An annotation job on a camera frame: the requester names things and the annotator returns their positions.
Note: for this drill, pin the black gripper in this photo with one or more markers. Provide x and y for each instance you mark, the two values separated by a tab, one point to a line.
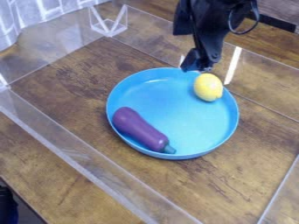
210	18

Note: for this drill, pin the yellow lemon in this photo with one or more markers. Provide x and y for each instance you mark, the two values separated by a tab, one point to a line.
208	87

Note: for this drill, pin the blue round tray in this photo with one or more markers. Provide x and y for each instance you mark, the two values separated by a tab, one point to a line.
196	125

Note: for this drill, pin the purple toy eggplant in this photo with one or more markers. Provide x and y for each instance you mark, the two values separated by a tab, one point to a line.
131	124

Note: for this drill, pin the white patterned curtain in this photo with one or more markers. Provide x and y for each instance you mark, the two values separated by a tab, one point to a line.
21	13

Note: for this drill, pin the clear acrylic enclosure wall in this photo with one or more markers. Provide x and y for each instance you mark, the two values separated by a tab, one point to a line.
67	163

